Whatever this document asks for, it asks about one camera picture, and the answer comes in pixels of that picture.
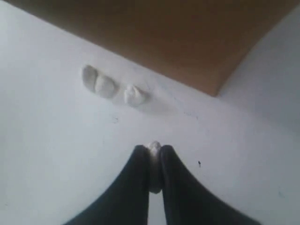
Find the brown paper shopping bag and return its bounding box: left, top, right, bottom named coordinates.
left=10, top=0, right=299, bottom=96

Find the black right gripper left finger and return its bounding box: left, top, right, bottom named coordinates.
left=66, top=145, right=150, bottom=225

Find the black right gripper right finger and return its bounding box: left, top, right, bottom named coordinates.
left=160, top=145, right=258, bottom=225

